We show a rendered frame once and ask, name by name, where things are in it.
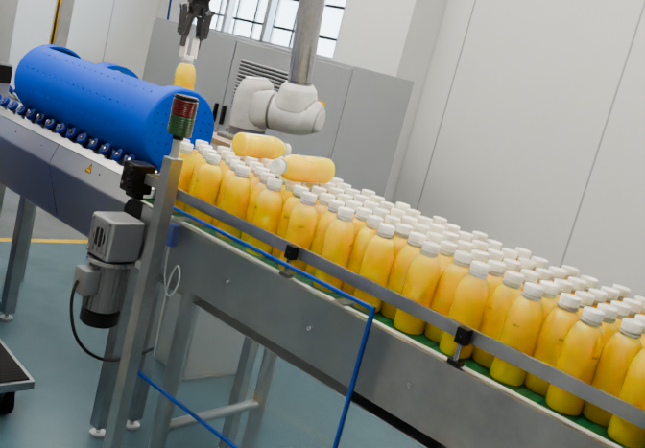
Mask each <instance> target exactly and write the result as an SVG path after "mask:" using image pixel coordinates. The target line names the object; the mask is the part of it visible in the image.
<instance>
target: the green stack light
mask: <svg viewBox="0 0 645 448"><path fill-rule="evenodd" d="M194 123H195V118H194V119H193V118H186V117H181V116H178V115H175V114H172V113H170V116H169V121H168V125H167V130H166V132H168V133H170V134H173V135H176V136H180V137H186V138H190V137H191V136H192V132H193V128H194Z"/></svg>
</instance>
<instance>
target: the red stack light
mask: <svg viewBox="0 0 645 448"><path fill-rule="evenodd" d="M198 105H199V104H198V103H191V102H186V101H183V100H180V99H177V98H175V97H174V98H173V103H172V107H171V111H170V112H171V113H172V114H175V115H178V116H181V117H186V118H193V119H194V118H196V114H197V108H198Z"/></svg>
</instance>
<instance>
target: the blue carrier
mask: <svg viewBox="0 0 645 448"><path fill-rule="evenodd" d="M114 70H116V71H114ZM117 71H120V72H121V73H120V72H117ZM14 86H15V91H16V94H17V96H18V98H19V100H20V102H21V103H22V104H23V105H24V106H27V108H28V109H29V110H31V109H35V110H36V111H37V114H38V115H39V114H45V115H46V116H47V119H52V118H54V119H56V120H57V122H58V124H61V123H64V124H66V125H67V128H68V129H72V128H75V129H77V130H78V132H79V134H82V133H87V134H88V135H89V138H90V139H94V138H98V139H99V140H100V141H101V144H103V145H105V144H110V145H111V146H112V148H113V149H114V150H115V151H116V150H119V149H121V150H123V151H124V152H125V155H127V156H130V155H135V156H136V157H137V159H138V161H148V162H150V164H151V165H153V166H155V167H156V168H158V167H161V165H162V160H163V156H164V155H168V156H169V154H170V152H171V148H172V144H173V138H172V136H173V134H170V133H168V132H166V130H167V125H168V121H169V116H170V113H171V112H170V111H171V107H172V103H173V98H174V97H175V96H174V94H176V93H178V94H183V95H187V96H191V97H195V98H197V99H198V100H199V101H198V104H199V105H198V108H197V114H196V118H195V123H194V128H193V132H192V136H191V137H190V138H186V137H184V138H185V139H188V140H190V143H191V144H193V145H194V147H195V145H196V140H203V141H206V142H208V145H209V146H210V143H211V140H212V136H213V131H214V119H213V114H212V110H211V108H210V106H209V104H208V102H207V101H206V99H205V98H204V97H203V96H202V95H201V94H199V93H198V92H196V91H193V90H191V89H188V88H185V87H182V86H178V85H167V86H163V87H162V86H159V85H156V84H153V83H148V82H145V81H142V80H140V79H139V78H138V77H137V76H136V75H135V74H134V73H133V72H132V71H131V70H129V69H127V68H125V67H122V66H119V65H116V64H113V63H107V62H102V63H97V64H95V63H92V62H89V61H86V60H83V59H81V57H80V56H79V55H78V54H76V53H75V52H73V51H72V50H70V49H67V48H64V47H61V46H59V45H55V44H44V45H40V46H37V47H35V48H34V49H32V50H30V51H29V52H28V53H27V54H26V55H25V56H24V57H23V58H22V59H21V61H20V62H19V63H18V65H17V68H16V71H15V76H14ZM194 147H193V149H196V148H194Z"/></svg>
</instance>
